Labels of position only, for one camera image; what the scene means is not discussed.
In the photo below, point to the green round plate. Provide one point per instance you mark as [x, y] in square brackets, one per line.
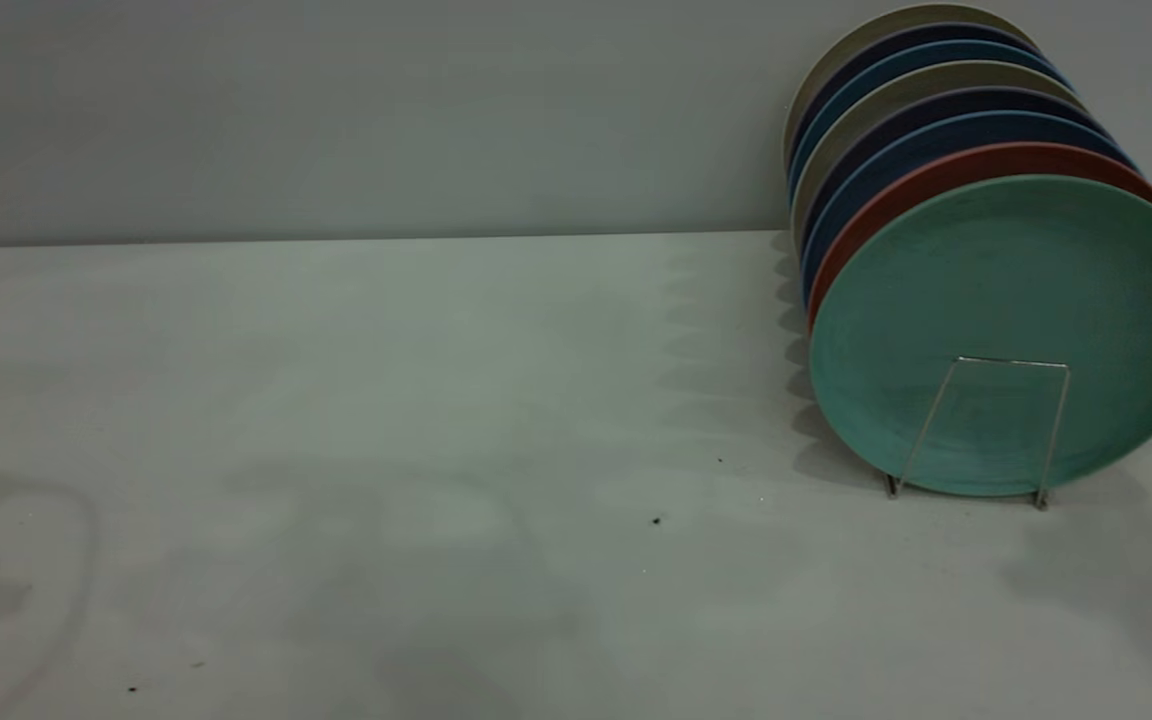
[1006, 300]

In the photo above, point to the pink round plate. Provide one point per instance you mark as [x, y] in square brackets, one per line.
[936, 170]

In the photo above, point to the medium blue round plate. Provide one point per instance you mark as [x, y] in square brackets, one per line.
[936, 135]

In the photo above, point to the beige round plate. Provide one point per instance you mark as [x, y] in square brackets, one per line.
[866, 27]
[906, 88]

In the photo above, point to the teal blue round plate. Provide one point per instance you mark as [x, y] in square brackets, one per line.
[886, 65]

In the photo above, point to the dark navy round plate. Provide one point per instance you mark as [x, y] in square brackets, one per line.
[876, 45]

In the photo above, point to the dark purple round plate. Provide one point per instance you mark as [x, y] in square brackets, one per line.
[936, 108]

